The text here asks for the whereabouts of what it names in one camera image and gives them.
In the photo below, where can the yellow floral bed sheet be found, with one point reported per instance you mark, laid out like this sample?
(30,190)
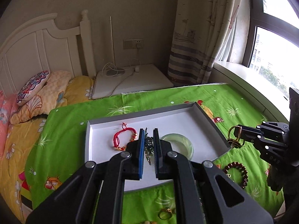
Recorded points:
(20,139)

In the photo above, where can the black camera box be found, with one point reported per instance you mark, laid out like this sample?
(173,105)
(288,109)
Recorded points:
(294,107)

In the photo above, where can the dark framed window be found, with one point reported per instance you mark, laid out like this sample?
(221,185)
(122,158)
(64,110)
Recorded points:
(272,44)

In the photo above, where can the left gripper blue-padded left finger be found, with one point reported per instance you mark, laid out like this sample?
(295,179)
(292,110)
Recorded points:
(134,165)

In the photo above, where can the white patterned curtain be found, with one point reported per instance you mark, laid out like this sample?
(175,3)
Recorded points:
(202,28)

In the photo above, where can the embroidered round cushion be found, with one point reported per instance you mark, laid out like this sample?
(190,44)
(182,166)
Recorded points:
(32,87)

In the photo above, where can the white slim desk lamp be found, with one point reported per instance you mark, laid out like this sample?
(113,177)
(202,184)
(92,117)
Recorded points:
(113,69)

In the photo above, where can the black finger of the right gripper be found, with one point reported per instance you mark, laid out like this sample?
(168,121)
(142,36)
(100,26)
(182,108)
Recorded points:
(250,138)

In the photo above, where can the pink folded quilt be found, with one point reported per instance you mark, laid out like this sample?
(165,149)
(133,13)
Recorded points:
(8,106)

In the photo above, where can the peach quilted pillow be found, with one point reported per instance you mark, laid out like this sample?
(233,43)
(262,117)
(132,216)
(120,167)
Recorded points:
(46,99)

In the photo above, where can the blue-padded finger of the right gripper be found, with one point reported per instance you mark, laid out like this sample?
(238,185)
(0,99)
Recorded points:
(241,130)

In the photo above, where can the grey gloved right hand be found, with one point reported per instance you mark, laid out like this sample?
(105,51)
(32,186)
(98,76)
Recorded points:
(277,178)

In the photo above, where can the silver rhinestone brooch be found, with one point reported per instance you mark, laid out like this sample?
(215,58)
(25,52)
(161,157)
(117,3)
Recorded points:
(149,147)

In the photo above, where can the pale green jade bangle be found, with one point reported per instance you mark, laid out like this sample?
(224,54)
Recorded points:
(180,144)

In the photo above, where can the white wooden headboard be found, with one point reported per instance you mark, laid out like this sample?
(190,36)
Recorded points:
(39,45)

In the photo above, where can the wall power socket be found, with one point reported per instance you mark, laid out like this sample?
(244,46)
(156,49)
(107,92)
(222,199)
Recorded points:
(132,44)

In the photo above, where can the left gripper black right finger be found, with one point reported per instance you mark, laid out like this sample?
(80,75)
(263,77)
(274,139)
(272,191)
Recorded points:
(161,148)

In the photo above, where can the green cartoon print cloth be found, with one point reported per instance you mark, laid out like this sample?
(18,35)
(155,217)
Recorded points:
(58,152)

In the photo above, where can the grey white jewelry tray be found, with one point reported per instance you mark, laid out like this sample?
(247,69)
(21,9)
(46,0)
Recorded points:
(107,140)

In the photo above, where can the white bedside table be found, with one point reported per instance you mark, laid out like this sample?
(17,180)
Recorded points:
(135,79)

